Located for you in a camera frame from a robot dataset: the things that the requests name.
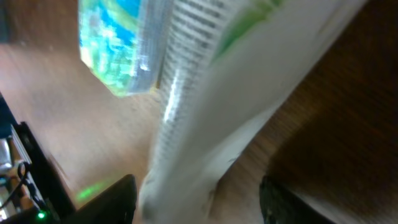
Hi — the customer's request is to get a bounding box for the white tube with tan cap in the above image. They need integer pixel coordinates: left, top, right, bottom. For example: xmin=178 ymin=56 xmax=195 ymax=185
xmin=139 ymin=0 xmax=364 ymax=223

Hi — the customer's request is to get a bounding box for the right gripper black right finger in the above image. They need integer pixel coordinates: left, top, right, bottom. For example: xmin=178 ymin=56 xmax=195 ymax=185
xmin=259 ymin=175 xmax=334 ymax=224

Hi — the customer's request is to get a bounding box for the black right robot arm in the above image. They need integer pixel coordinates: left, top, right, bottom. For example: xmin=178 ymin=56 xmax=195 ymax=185
xmin=1 ymin=99 xmax=331 ymax=223

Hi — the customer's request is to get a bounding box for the small green tissue pack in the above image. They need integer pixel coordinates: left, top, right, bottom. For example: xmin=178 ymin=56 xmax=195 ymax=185
xmin=78 ymin=0 xmax=173 ymax=96

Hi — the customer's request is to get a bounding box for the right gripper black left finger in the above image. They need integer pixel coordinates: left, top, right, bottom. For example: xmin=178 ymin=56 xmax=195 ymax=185
xmin=62 ymin=174 xmax=137 ymax=224

